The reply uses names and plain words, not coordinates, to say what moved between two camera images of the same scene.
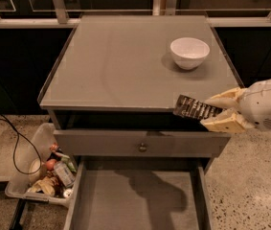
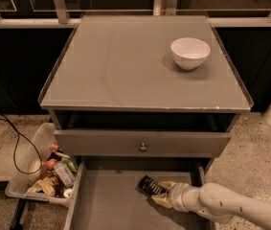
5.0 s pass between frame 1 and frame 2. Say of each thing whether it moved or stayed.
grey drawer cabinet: stayed
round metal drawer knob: stayed
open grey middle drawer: stayed
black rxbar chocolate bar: moved
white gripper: moved
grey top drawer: stayed
